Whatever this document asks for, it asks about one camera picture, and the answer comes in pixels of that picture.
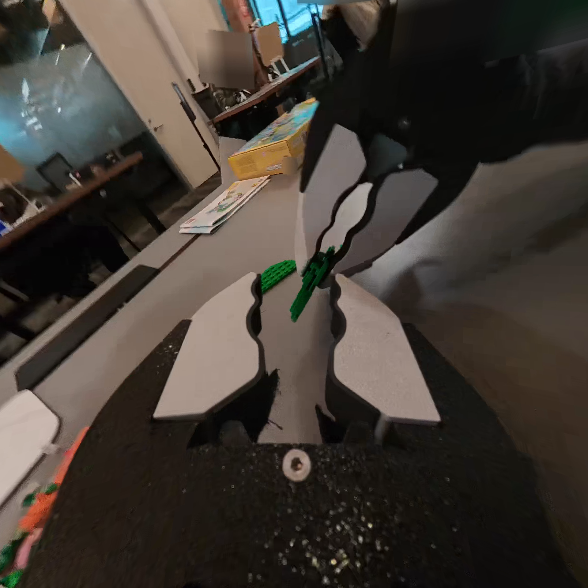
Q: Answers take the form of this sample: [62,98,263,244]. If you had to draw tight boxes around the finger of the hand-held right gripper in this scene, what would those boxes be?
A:
[293,123,374,277]
[334,167,440,277]

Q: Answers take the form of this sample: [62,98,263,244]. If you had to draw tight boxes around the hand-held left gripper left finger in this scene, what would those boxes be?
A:
[152,271,268,421]

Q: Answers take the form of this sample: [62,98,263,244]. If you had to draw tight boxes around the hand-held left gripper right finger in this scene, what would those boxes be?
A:
[324,273,443,442]

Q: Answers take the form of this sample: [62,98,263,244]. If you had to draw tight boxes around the green lego plate assembly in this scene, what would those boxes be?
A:
[289,246,337,323]

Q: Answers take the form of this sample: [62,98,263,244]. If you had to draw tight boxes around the person's right forearm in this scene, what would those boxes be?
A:
[478,41,588,164]

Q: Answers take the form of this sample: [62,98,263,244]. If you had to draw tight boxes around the yellow lego set box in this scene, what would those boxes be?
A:
[228,98,320,181]

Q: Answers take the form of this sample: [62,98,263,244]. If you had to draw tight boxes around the green half-round lego plate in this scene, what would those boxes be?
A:
[259,259,297,295]

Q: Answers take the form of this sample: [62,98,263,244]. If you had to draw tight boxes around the lego instruction booklet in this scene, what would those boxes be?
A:
[179,175,272,235]

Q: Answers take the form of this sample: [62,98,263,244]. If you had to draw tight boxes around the pile of mixed lego pieces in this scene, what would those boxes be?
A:
[0,427,91,588]

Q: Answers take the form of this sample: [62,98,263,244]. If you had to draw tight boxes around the black tripod stand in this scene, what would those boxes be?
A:
[171,82,222,172]

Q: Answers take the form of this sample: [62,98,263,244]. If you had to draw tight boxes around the white stand base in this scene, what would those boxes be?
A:
[0,390,61,507]

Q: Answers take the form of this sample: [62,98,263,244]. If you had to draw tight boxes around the white door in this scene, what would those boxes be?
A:
[62,0,220,190]

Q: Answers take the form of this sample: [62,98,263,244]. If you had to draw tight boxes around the background wooden desk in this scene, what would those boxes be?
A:
[0,152,167,268]

